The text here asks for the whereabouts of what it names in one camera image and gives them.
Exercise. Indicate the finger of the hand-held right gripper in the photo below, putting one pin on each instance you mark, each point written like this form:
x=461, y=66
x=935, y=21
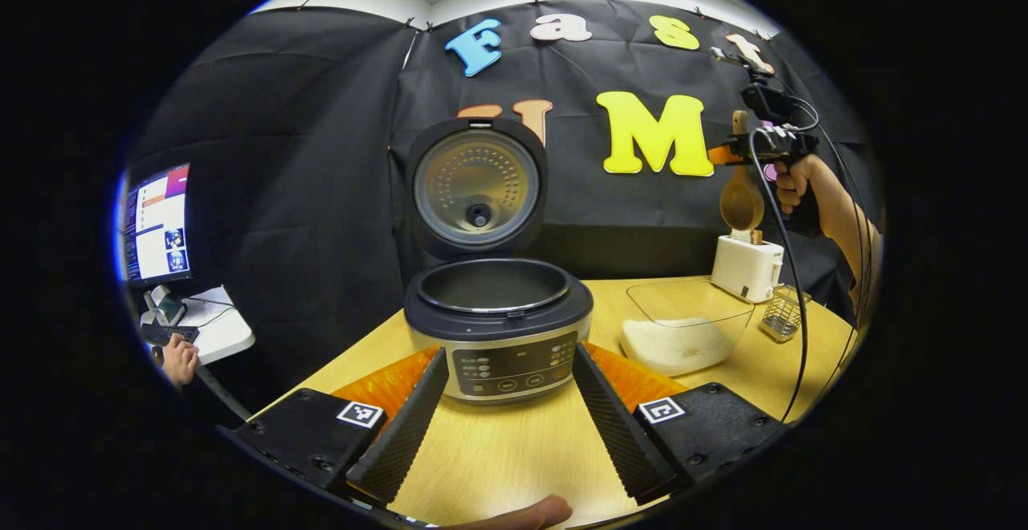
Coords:
x=727, y=154

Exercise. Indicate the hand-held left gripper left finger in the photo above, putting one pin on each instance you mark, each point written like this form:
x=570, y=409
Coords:
x=405, y=434

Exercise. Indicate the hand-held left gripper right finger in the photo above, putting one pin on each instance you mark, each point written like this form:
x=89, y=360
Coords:
x=610, y=426

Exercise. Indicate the wooden spoon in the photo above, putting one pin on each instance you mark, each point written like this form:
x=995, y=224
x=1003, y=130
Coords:
x=740, y=201

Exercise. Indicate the grey rice cooker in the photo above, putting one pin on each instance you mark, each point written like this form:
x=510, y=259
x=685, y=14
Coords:
x=482, y=193

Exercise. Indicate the white toaster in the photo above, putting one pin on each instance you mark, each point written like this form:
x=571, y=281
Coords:
x=747, y=269

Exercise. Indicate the clear glass bowl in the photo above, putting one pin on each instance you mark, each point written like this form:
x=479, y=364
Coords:
x=691, y=297

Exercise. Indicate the small white table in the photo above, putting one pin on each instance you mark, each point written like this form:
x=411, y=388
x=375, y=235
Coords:
x=221, y=329

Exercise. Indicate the black keyboard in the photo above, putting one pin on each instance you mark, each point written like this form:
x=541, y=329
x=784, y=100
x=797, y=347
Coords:
x=169, y=333

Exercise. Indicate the black backdrop cloth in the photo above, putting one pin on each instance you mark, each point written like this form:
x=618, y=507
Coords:
x=281, y=193

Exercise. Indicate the monitor stand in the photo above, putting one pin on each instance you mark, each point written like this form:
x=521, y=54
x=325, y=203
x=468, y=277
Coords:
x=165, y=305

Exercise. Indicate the computer monitor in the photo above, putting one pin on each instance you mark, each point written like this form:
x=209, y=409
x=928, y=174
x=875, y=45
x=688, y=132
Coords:
x=157, y=225

